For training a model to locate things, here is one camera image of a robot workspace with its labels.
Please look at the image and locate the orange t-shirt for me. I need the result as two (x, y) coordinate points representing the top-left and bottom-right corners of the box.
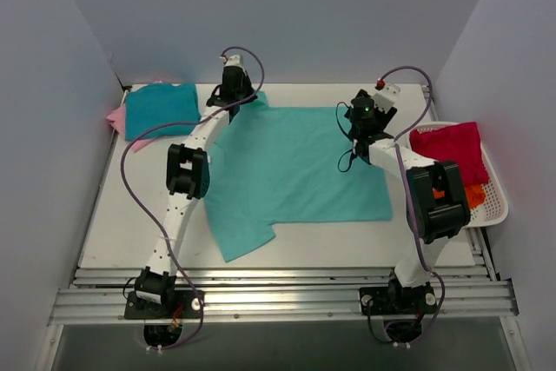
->
(464, 184), (486, 210)

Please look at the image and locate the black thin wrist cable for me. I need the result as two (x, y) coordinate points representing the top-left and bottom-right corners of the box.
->
(334, 101), (360, 174)

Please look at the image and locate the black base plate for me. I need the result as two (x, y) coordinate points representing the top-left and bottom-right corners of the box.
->
(123, 289), (204, 320)
(358, 285), (437, 316)

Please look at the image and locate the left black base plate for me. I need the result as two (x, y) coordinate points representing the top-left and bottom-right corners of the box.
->
(123, 289), (204, 320)

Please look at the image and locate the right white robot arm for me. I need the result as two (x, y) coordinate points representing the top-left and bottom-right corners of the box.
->
(345, 83), (471, 313)

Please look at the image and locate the white plastic laundry basket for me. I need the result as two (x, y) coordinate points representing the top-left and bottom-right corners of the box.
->
(408, 122), (508, 228)

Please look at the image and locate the crimson red t-shirt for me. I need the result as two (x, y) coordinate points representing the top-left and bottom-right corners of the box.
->
(409, 122), (489, 187)

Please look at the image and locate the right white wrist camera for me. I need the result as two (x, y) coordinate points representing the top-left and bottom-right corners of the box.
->
(372, 80), (400, 113)

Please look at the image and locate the folded teal t-shirt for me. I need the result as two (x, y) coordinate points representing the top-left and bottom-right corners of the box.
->
(124, 83), (201, 141)

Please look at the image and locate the folded pink t-shirt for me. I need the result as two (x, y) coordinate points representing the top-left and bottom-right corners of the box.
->
(105, 88), (166, 153)

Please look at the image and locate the mint green t-shirt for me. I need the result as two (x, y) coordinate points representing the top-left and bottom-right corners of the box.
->
(204, 94), (394, 262)

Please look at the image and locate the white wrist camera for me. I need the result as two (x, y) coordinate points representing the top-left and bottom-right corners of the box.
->
(221, 54), (245, 71)
(372, 80), (400, 113)

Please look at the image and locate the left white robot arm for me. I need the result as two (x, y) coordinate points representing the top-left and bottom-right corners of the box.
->
(134, 55), (256, 318)

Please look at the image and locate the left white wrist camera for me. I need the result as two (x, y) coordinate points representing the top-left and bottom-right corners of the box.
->
(221, 54), (245, 71)

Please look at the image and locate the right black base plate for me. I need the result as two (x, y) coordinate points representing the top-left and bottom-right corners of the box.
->
(358, 285), (437, 316)

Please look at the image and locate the aluminium rail frame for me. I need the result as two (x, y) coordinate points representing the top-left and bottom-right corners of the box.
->
(33, 83), (532, 371)

